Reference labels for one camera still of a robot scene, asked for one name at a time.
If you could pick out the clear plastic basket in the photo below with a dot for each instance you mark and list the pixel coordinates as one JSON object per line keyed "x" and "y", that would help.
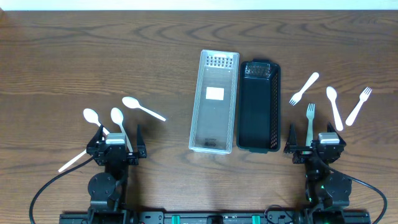
{"x": 212, "y": 127}

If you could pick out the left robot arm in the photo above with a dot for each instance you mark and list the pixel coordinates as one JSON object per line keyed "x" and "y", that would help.
{"x": 107, "y": 189}

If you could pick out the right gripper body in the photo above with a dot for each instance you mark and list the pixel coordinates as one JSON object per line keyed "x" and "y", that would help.
{"x": 313, "y": 150}

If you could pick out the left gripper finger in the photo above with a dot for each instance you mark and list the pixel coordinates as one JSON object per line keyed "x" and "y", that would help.
{"x": 96, "y": 138}
{"x": 140, "y": 142}

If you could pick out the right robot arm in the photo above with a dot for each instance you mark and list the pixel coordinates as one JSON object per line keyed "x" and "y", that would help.
{"x": 325, "y": 189}

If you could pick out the pale green fork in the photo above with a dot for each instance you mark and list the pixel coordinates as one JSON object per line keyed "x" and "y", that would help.
{"x": 310, "y": 116}

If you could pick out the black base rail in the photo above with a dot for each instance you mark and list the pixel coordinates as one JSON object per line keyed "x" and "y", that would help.
{"x": 271, "y": 216}

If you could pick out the white fork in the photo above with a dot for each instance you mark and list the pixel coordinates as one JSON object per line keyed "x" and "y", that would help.
{"x": 297, "y": 96}
{"x": 362, "y": 98}

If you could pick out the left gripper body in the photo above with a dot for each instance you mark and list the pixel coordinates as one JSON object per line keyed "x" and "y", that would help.
{"x": 115, "y": 152}

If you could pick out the black plastic basket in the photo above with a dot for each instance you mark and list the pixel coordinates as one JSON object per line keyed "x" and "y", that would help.
{"x": 259, "y": 107}

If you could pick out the white spoon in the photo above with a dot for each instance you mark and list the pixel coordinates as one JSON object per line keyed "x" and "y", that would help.
{"x": 91, "y": 116}
{"x": 117, "y": 117}
{"x": 332, "y": 95}
{"x": 133, "y": 103}
{"x": 72, "y": 161}

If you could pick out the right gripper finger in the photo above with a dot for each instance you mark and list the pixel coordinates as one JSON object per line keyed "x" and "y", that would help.
{"x": 291, "y": 139}
{"x": 331, "y": 129}

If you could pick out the white label sticker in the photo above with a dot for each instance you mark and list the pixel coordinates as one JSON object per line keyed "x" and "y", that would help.
{"x": 214, "y": 93}

